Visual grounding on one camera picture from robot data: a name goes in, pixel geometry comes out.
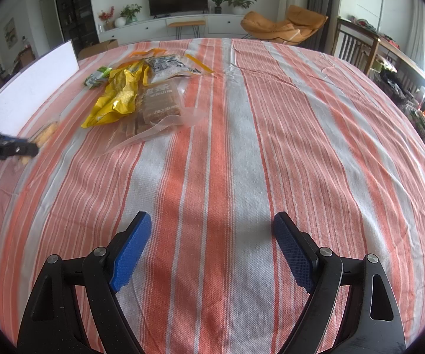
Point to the dark wooden chair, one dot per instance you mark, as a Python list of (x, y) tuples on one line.
[(352, 44)]

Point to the small potted plant dark pot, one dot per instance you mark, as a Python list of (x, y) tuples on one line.
[(217, 5)]

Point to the framed wall picture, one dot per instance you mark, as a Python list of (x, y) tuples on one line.
[(10, 33)]

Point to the clear packet of brown bars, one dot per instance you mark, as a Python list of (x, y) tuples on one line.
[(157, 108)]

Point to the round white vase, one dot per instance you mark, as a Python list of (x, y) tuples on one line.
[(120, 22)]

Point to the brown cardboard box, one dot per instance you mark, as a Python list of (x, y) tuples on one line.
[(98, 48)]

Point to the orange lounge chair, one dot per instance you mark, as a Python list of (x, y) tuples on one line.
[(282, 27)]

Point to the large potted plant white pot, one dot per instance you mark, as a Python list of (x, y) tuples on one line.
[(239, 0)]

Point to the dark display cabinet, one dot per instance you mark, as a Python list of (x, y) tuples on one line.
[(76, 7)]

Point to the small green snack packet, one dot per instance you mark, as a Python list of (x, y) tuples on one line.
[(98, 76)]

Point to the bushy green potted plant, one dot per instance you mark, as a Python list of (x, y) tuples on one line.
[(130, 11)]

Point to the white television cabinet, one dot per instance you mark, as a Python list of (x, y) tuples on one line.
[(220, 25)]

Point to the white cardboard box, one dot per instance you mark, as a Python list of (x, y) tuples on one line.
[(31, 81)]

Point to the red flower arrangement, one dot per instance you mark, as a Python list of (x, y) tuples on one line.
[(105, 16)]

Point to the wooden stool with metal legs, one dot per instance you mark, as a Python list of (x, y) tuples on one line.
[(186, 24)]

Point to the yellow snack packet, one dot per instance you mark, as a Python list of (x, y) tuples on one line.
[(118, 97)]

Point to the yellow-green round snack packet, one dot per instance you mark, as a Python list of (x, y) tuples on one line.
[(47, 132)]

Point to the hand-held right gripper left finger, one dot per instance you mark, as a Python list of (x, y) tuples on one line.
[(129, 256)]

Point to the grey printed yellow-edged packet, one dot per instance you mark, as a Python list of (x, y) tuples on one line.
[(168, 67)]

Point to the white curtain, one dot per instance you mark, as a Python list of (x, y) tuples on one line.
[(422, 33)]

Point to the orange striped tablecloth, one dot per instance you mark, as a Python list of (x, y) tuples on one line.
[(271, 155)]

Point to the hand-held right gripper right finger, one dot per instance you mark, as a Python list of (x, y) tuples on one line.
[(295, 254)]

